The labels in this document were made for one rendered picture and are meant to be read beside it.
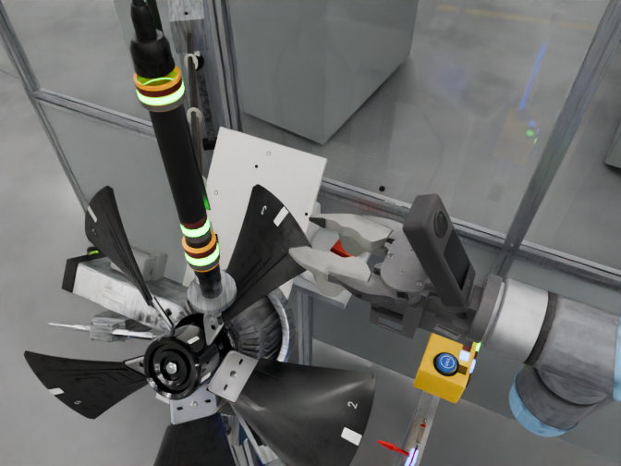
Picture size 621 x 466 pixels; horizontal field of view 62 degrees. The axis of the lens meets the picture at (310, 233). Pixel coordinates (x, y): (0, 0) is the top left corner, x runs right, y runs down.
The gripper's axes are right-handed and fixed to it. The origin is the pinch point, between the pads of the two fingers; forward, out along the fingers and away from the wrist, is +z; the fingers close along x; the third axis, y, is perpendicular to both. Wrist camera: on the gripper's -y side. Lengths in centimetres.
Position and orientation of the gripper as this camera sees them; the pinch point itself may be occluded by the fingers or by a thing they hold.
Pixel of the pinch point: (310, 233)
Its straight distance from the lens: 56.4
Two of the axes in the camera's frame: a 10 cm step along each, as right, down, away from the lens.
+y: 0.0, 6.5, 7.6
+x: 4.2, -6.9, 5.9
